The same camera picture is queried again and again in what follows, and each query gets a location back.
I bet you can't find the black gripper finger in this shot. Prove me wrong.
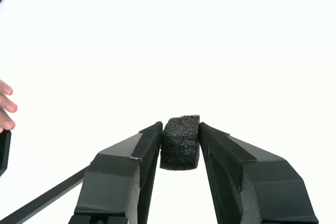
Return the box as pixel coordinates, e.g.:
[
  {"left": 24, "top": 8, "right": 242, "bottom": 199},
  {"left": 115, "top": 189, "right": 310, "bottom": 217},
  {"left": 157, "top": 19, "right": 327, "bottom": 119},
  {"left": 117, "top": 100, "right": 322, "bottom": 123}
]
[
  {"left": 198, "top": 122, "right": 320, "bottom": 224},
  {"left": 68, "top": 121, "right": 163, "bottom": 224}
]

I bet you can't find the black foam box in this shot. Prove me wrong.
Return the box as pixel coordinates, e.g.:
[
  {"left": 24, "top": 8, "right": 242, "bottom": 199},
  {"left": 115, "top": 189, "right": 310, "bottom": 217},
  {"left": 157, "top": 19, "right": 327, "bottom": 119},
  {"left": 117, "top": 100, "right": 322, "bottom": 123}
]
[{"left": 159, "top": 114, "right": 201, "bottom": 171}]

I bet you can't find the bare human hand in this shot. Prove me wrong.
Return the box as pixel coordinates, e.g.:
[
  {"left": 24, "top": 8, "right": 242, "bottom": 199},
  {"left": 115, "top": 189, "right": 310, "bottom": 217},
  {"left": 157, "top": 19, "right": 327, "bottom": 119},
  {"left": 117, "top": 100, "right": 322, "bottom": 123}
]
[{"left": 0, "top": 79, "right": 18, "bottom": 134}]

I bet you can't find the black flat device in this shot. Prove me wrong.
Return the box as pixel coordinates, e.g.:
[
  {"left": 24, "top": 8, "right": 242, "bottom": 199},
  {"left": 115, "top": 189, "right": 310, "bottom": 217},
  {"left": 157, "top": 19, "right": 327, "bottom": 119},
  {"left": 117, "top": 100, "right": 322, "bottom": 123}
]
[{"left": 0, "top": 129, "right": 13, "bottom": 177}]

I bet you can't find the black strap bar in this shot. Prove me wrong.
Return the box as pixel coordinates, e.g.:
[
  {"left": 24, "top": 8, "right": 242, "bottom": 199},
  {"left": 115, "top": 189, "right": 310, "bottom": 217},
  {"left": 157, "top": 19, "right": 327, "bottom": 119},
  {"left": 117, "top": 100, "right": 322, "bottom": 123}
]
[{"left": 0, "top": 165, "right": 91, "bottom": 224}]

